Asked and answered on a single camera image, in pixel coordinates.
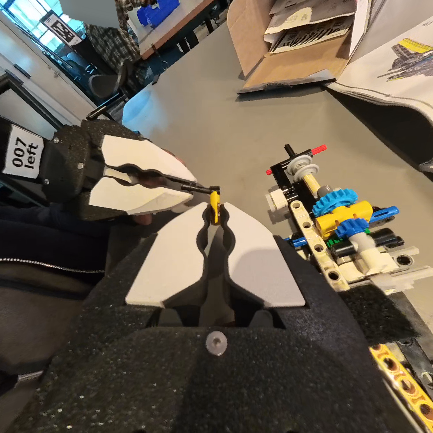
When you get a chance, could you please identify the white paper bag yellow circle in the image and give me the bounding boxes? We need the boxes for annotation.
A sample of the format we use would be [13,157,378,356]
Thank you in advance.
[264,7,313,35]

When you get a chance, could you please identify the black striped sheet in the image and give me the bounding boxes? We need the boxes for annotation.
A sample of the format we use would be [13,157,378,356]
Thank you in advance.
[270,16,356,54]

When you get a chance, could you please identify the lego instruction booklet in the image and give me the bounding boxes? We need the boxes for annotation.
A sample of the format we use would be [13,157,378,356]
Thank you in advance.
[323,15,433,173]

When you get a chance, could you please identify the brown-edged grey table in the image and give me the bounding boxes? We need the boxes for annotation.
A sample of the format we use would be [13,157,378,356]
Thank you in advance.
[138,0,220,61]

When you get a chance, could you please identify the yellow and black lego beams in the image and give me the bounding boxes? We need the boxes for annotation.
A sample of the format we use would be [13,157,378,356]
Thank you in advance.
[369,336,433,433]

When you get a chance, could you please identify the black lego pin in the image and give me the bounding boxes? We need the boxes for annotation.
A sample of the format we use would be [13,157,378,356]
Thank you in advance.
[180,182,221,196]

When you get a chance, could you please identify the fiducial marker sign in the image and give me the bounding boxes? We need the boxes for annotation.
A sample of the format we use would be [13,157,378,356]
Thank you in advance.
[40,10,84,47]

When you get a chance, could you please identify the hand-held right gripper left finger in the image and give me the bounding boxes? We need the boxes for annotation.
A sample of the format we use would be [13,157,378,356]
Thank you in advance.
[125,202,210,308]

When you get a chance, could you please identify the cardboard lego box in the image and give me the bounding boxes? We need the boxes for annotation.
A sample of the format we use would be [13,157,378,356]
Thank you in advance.
[227,0,373,95]

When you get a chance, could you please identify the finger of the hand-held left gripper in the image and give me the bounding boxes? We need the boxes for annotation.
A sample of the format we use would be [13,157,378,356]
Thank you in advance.
[100,135,198,186]
[88,176,195,216]

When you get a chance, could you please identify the person's dark jacket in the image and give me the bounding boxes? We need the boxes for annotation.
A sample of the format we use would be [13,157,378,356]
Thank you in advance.
[0,203,114,298]

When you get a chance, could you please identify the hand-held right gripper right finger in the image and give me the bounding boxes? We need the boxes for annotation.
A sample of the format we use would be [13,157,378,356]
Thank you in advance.
[221,202,307,309]

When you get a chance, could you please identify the person's trousers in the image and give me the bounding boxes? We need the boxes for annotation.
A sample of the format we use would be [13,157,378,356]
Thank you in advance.
[0,264,102,376]

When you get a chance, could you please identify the grey chair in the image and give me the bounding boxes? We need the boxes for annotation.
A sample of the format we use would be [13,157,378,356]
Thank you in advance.
[86,61,136,121]

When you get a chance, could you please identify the partly built lego model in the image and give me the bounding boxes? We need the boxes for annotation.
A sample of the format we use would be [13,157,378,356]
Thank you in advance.
[265,144,420,293]

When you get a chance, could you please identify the small yellow lego piece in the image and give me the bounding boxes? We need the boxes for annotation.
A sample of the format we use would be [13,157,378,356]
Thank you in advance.
[210,190,221,225]

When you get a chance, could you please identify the blue storage bin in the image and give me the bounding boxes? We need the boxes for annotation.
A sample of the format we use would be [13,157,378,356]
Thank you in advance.
[136,0,180,28]

